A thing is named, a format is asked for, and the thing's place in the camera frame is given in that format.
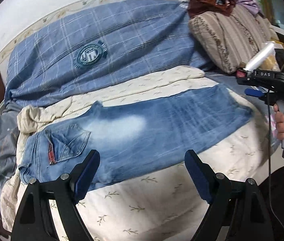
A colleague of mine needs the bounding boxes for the striped floral beige pillow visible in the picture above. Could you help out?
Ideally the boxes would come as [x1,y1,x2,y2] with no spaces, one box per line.
[188,5,278,74]

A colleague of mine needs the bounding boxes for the light blue denim jeans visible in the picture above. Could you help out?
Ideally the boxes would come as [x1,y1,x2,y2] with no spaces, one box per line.
[19,84,253,190]

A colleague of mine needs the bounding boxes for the red label small bottle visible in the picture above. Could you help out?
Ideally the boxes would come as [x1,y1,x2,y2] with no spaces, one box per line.
[235,66,247,78]

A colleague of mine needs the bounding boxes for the blue plaid quilt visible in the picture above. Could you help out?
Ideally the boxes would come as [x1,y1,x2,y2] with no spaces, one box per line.
[4,0,213,107]

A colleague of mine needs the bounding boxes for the cream leaf-print blanket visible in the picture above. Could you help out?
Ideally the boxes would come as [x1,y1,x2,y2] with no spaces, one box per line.
[16,66,267,240]

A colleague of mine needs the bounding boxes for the purple cloth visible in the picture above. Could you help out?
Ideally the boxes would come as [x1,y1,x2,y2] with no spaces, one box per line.
[234,0,264,17]

